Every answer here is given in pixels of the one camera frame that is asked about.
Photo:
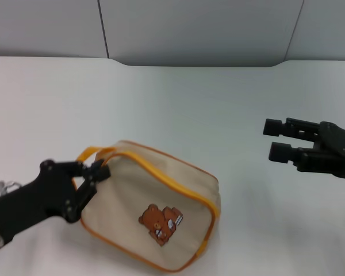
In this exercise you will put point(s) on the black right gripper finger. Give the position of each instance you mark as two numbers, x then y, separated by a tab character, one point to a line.
276	127
281	152

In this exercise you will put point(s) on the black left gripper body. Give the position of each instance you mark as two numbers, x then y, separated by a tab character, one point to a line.
37	201

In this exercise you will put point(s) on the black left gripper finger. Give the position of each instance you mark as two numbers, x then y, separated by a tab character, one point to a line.
84	198
99	172

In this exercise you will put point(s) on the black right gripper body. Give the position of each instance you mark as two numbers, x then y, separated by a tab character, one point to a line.
333	152

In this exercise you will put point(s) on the beige food bag orange trim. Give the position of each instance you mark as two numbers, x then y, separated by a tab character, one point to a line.
149	201

